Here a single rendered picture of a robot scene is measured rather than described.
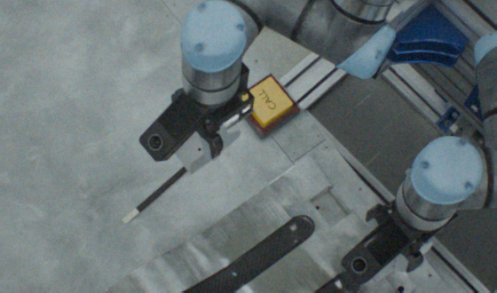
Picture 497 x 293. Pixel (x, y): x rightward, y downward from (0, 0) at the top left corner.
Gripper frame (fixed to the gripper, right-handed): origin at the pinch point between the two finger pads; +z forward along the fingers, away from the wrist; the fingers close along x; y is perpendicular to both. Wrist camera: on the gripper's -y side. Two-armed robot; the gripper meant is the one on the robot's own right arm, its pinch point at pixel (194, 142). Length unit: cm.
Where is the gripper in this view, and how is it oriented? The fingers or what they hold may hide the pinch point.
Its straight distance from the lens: 155.4
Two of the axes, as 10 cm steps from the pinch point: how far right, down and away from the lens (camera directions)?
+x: -6.0, -7.6, 2.5
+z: -0.6, 3.6, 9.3
